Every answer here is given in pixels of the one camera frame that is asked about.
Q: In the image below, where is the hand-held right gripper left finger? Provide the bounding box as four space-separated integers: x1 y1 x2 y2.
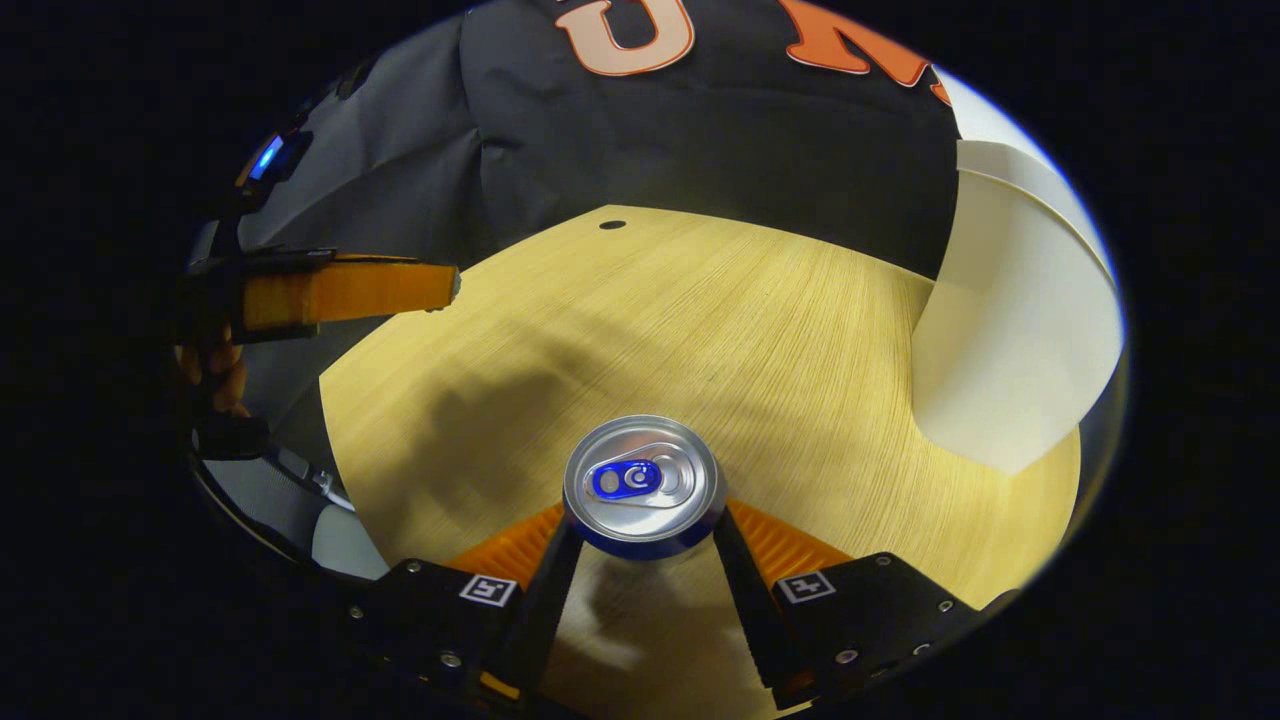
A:
345 500 586 706

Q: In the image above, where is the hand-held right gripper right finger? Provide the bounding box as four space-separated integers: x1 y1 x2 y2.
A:
712 497 1021 706

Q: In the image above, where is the silver pop can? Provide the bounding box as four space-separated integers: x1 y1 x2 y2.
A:
563 414 728 561

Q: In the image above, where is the white desktop garbage bin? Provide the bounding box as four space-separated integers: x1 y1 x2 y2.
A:
910 68 1129 477

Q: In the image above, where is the grey side cloth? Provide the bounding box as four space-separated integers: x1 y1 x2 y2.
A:
235 15 501 451

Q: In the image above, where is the black backdrop cloth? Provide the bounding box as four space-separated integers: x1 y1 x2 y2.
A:
460 0 961 281

